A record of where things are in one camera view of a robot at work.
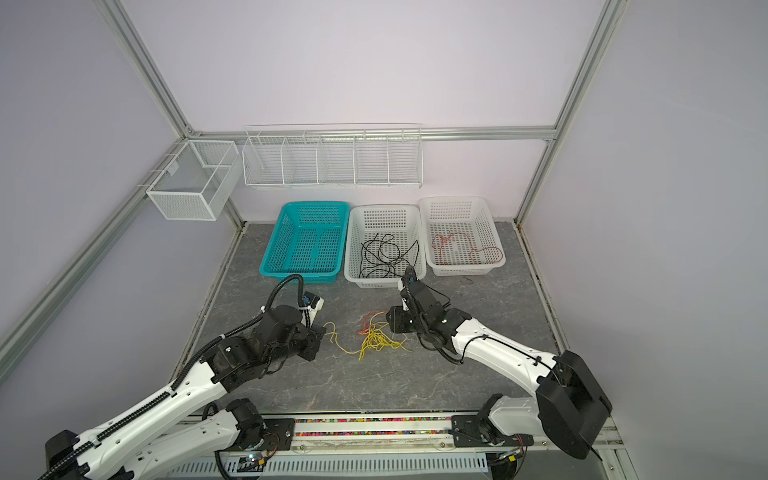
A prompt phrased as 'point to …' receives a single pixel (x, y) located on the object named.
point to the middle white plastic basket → (401, 220)
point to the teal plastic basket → (309, 239)
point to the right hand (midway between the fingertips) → (391, 317)
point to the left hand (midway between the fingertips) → (323, 334)
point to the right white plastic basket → (461, 235)
